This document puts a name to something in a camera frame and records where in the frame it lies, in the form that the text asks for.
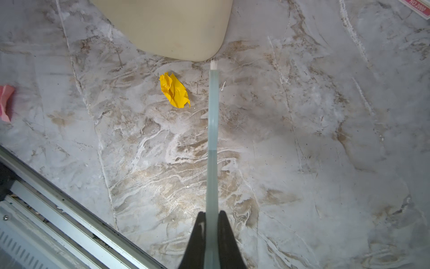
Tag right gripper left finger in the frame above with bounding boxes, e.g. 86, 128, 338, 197
178, 212, 206, 269

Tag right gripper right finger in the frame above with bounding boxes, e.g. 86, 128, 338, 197
217, 211, 247, 269

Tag teal hand brush white bristles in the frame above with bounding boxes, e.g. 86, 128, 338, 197
204, 60, 220, 269

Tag cream trash bin yellow bag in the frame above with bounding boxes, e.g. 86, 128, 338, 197
93, 1, 232, 62

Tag yellow paper scrap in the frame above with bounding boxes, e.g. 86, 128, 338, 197
159, 72, 191, 108

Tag pink paper scrap far left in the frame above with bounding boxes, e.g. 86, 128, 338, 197
1, 85, 15, 123

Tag small card box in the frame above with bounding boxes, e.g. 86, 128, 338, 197
399, 0, 430, 20

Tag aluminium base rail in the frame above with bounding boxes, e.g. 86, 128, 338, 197
1, 148, 161, 269

